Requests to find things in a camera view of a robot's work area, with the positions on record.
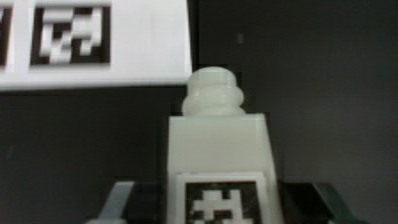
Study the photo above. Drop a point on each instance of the white marker plate with tags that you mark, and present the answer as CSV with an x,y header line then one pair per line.
x,y
88,43

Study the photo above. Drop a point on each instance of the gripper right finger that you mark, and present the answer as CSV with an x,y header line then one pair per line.
x,y
314,204

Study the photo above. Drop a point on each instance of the white table leg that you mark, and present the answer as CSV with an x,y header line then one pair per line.
x,y
221,169

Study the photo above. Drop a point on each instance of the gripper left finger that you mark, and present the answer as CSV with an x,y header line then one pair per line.
x,y
133,206

